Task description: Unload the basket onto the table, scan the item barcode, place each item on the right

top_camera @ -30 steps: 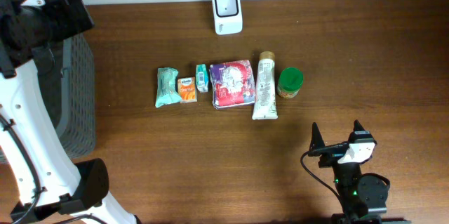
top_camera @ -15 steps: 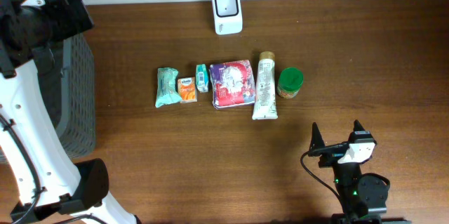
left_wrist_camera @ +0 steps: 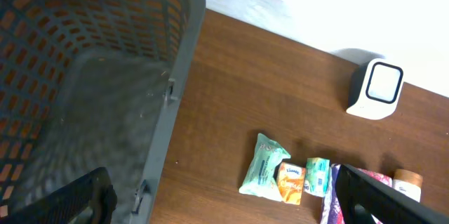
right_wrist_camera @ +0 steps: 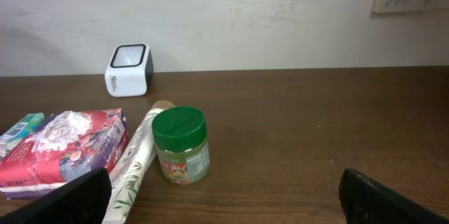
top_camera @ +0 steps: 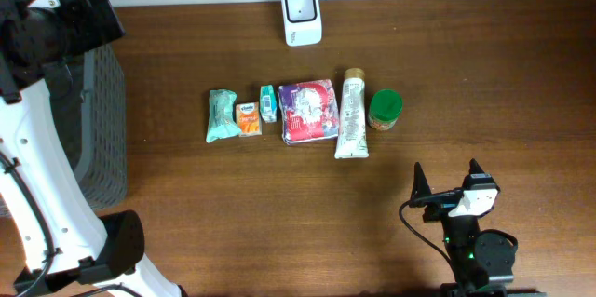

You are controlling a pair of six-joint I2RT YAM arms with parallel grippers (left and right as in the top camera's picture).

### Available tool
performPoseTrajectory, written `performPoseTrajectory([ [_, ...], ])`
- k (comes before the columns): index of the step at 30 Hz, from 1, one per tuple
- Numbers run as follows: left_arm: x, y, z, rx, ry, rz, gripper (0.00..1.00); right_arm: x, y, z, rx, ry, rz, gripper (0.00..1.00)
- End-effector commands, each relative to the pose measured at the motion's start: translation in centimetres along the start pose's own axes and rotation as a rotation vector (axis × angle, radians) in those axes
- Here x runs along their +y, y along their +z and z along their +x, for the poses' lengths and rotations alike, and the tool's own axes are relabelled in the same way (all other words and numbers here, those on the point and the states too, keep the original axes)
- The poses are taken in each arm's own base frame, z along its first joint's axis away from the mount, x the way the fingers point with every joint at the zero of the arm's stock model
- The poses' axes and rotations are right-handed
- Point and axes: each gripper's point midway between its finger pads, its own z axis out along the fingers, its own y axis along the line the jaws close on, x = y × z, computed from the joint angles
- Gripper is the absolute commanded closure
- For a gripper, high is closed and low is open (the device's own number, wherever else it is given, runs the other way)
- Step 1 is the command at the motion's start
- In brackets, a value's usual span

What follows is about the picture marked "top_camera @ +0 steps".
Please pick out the green lid jar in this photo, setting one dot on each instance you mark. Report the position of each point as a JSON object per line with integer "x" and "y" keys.
{"x": 384, "y": 110}

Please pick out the grey plastic mesh basket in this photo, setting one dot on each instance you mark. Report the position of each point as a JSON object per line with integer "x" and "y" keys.
{"x": 102, "y": 125}

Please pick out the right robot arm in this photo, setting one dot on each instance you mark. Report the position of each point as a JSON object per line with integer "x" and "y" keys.
{"x": 480, "y": 260}

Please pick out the white lotion tube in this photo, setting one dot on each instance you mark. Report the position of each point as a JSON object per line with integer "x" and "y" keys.
{"x": 351, "y": 140}

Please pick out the pink purple snack packet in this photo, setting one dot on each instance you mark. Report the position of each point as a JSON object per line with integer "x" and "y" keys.
{"x": 309, "y": 111}

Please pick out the teal tissue pack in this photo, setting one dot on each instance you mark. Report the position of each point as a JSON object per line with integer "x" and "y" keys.
{"x": 268, "y": 104}

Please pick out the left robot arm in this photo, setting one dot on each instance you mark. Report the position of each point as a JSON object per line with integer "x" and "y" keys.
{"x": 65, "y": 242}

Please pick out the orange tissue pack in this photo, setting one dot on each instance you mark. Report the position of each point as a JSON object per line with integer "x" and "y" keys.
{"x": 248, "y": 119}

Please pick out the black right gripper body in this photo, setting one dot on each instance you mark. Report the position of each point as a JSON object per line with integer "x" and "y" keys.
{"x": 438, "y": 211}

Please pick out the light green wipes packet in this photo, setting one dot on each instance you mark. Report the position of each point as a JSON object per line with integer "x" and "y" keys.
{"x": 221, "y": 123}

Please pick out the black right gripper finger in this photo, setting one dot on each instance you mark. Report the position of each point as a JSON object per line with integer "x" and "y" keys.
{"x": 420, "y": 185}
{"x": 475, "y": 168}

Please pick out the white barcode scanner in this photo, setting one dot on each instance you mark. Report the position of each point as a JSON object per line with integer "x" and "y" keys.
{"x": 302, "y": 22}

